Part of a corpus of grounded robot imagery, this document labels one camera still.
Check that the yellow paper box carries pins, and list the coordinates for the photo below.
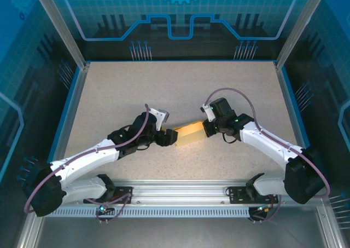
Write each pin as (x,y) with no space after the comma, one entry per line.
(188,135)

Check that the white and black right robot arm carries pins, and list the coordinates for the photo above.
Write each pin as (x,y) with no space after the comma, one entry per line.
(262,141)

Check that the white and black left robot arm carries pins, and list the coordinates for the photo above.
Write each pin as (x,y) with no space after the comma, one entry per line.
(87,157)

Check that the blue table edge strip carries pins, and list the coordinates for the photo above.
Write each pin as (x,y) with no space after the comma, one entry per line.
(69,108)
(298,122)

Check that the small LED connector board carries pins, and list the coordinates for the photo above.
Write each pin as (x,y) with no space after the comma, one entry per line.
(264,209)
(103,209)

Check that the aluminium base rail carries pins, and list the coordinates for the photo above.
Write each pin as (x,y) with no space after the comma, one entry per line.
(177,193)

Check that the aluminium frame post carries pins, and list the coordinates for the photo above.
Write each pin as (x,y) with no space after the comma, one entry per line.
(298,26)
(63,26)

